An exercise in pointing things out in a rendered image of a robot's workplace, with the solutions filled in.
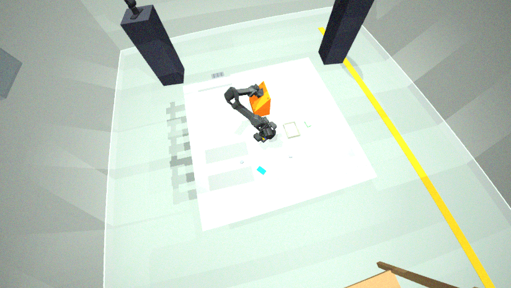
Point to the small cyan block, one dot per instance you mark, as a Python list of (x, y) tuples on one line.
[(261, 170)]

